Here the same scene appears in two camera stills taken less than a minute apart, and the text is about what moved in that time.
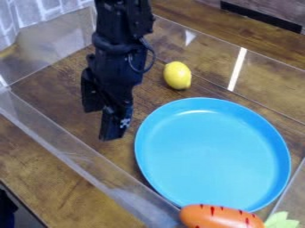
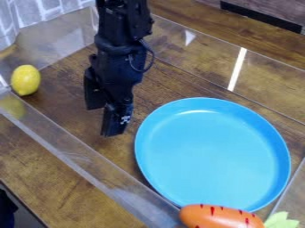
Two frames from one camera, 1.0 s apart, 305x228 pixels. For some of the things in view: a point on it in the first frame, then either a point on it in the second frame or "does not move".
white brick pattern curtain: [23, 12] does not move
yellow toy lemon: [178, 75] -> [26, 80]
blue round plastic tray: [213, 150] does not move
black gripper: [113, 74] does not move
